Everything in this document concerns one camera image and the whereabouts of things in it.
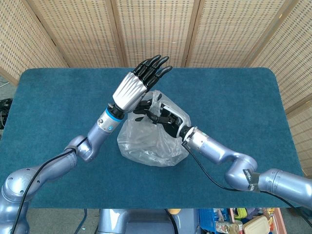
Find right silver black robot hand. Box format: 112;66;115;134
133;94;192;138

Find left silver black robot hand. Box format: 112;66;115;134
112;55;173;114

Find clear plastic bag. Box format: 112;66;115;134
116;90;192;167

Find woven bamboo screen panel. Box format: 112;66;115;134
111;0;203;68
184;0;297;68
0;0;69;86
285;102;312;175
21;0;127;69
248;0;312;115

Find blue carpet table mat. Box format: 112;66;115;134
0;67;305;210

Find blue plastic crate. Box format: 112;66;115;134
198;208;218;234

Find silver-blue robot torso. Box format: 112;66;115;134
97;209;198;234

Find printed snack packets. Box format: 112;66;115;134
215;218;244;234

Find beige lidded food box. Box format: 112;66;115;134
242;215;269;234

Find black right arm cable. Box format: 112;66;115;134
188;149;312;215

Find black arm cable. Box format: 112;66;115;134
188;149;312;215
11;137;89;234

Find black torso cable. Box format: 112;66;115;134
165;209;180;234

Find black cable clutter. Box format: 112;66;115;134
0;97;15;130

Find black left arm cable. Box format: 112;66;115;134
11;137;89;234

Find blue floor cable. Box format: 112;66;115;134
74;209;88;233

